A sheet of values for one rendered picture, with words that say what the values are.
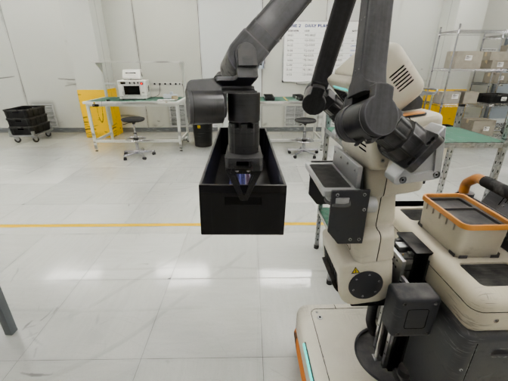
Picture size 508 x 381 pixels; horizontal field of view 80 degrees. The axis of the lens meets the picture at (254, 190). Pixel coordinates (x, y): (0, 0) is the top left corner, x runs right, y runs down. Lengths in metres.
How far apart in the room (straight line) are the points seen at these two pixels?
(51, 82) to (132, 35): 1.95
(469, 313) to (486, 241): 0.22
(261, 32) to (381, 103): 0.25
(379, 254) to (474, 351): 0.34
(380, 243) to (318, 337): 0.63
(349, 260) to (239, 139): 0.57
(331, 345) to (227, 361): 0.54
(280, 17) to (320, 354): 1.18
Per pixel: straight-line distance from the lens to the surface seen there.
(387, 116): 0.63
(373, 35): 0.70
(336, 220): 0.83
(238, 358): 1.71
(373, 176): 0.87
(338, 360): 1.38
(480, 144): 2.06
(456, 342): 1.08
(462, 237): 1.06
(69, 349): 1.97
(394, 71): 0.80
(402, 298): 0.97
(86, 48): 6.60
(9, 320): 2.17
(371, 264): 0.97
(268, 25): 0.59
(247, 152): 0.54
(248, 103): 0.53
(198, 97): 0.51
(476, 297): 0.98
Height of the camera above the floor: 1.34
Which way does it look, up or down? 23 degrees down
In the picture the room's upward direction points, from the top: straight up
